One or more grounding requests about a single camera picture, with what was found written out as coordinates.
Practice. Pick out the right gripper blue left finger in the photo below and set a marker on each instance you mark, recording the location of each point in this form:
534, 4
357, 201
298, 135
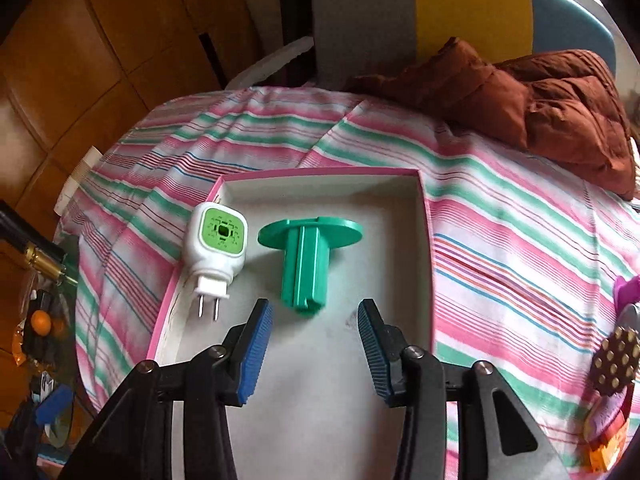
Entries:
250, 350

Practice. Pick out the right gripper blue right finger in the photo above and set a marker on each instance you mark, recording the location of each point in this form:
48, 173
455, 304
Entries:
383, 345

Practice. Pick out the green plastic flanged spool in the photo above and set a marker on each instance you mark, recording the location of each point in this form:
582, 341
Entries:
307, 245

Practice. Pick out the white green plug-in device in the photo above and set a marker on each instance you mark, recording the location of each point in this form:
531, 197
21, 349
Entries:
214, 252

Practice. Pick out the brown massager with pegs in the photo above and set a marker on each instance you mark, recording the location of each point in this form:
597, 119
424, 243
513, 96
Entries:
616, 362

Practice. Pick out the magenta perforated dome toy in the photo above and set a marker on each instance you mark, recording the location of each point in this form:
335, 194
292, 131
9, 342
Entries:
625, 292

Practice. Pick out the grey jar with black lid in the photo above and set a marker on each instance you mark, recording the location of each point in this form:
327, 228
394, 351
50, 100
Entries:
629, 317

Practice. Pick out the yellow orange plastic car shell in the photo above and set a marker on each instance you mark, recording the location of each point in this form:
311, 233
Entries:
606, 455

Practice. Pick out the pink white cardboard tray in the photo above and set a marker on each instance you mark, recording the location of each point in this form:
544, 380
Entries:
314, 413

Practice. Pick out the striped pink green bedsheet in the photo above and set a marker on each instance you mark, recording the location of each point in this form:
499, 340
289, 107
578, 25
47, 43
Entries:
525, 253

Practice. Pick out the orange fruit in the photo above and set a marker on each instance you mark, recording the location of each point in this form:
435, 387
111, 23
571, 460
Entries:
41, 323

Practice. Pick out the glass bottle gold cap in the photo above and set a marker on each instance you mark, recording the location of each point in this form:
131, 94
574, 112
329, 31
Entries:
40, 254

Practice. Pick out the rust brown quilted blanket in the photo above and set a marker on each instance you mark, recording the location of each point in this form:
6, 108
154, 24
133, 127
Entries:
560, 105

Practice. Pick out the grey yellow blue headboard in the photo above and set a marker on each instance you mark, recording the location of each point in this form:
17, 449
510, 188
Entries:
360, 37

